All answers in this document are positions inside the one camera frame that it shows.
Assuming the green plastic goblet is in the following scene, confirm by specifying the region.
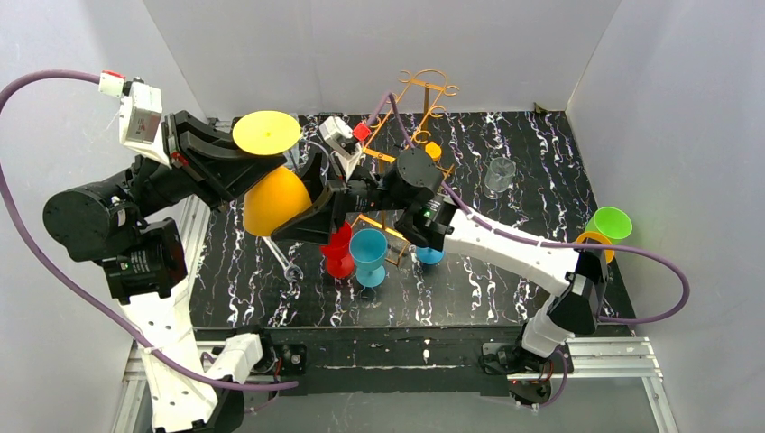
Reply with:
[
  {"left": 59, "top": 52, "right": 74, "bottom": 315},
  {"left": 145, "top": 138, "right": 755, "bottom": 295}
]
[{"left": 585, "top": 207, "right": 633, "bottom": 244}]

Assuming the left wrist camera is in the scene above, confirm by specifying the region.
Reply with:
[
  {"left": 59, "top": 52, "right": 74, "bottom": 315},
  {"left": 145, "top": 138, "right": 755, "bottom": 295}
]
[{"left": 98, "top": 70, "right": 170, "bottom": 166}]

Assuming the orange plastic goblet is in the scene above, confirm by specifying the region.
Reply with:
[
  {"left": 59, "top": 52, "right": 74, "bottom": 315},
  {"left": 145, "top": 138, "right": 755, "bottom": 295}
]
[{"left": 576, "top": 231, "right": 615, "bottom": 264}]

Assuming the purple cable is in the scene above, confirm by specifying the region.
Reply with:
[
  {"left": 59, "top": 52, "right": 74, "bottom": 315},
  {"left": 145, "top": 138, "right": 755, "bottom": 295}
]
[
  {"left": 367, "top": 90, "right": 691, "bottom": 410},
  {"left": 0, "top": 69, "right": 300, "bottom": 415}
]

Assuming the silver wrench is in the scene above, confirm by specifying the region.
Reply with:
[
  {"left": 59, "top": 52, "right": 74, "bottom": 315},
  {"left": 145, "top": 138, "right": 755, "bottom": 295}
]
[{"left": 263, "top": 237, "right": 304, "bottom": 282}]

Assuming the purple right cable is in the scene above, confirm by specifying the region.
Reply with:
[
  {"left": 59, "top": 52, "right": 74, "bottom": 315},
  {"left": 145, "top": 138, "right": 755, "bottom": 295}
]
[{"left": 367, "top": 90, "right": 691, "bottom": 410}]

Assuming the blue plastic goblet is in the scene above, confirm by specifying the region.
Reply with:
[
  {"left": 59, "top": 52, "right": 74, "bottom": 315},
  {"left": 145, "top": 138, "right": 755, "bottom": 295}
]
[
  {"left": 349, "top": 228, "right": 388, "bottom": 288},
  {"left": 415, "top": 247, "right": 445, "bottom": 265}
]

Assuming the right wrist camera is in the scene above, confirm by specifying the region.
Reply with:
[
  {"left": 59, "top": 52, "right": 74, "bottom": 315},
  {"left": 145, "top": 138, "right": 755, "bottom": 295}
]
[{"left": 318, "top": 116, "right": 373, "bottom": 180}]

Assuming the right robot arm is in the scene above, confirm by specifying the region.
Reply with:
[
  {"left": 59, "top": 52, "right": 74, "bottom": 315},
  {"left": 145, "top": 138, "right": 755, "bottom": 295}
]
[{"left": 271, "top": 148, "right": 607, "bottom": 357}]

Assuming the blue plastic goblet front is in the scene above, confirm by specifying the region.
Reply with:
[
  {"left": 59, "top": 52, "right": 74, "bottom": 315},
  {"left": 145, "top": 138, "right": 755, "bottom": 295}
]
[{"left": 349, "top": 228, "right": 388, "bottom": 288}]

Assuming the small orange cup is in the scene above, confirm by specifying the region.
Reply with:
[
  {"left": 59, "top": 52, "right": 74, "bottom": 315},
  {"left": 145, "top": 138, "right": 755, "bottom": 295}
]
[{"left": 424, "top": 142, "right": 443, "bottom": 161}]

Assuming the clear cut glass goblet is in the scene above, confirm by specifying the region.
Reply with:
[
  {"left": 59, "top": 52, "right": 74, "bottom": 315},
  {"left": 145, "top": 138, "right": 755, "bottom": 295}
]
[{"left": 484, "top": 157, "right": 516, "bottom": 199}]

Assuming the gold wire glass rack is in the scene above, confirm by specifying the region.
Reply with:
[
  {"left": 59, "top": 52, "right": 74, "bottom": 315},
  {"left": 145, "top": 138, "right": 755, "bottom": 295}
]
[{"left": 352, "top": 69, "right": 461, "bottom": 267}]

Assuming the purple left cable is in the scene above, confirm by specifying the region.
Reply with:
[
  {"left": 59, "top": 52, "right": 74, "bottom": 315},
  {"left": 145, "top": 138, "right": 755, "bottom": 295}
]
[{"left": 0, "top": 69, "right": 300, "bottom": 415}]

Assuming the yellow plastic wine glass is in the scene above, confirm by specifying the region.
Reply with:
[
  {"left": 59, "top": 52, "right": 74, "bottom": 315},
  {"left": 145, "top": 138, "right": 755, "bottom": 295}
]
[{"left": 232, "top": 110, "right": 311, "bottom": 237}]

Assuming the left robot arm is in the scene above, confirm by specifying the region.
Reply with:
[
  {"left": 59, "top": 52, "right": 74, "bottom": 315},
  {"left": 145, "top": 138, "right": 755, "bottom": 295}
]
[{"left": 43, "top": 111, "right": 286, "bottom": 432}]

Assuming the red plastic goblet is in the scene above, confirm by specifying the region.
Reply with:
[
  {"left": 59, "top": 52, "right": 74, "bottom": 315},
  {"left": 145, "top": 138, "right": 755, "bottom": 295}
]
[{"left": 319, "top": 222, "right": 355, "bottom": 279}]

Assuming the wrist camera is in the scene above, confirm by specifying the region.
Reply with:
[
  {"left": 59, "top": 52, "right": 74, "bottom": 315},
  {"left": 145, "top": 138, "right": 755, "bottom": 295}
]
[
  {"left": 318, "top": 116, "right": 373, "bottom": 180},
  {"left": 98, "top": 70, "right": 170, "bottom": 166}
]

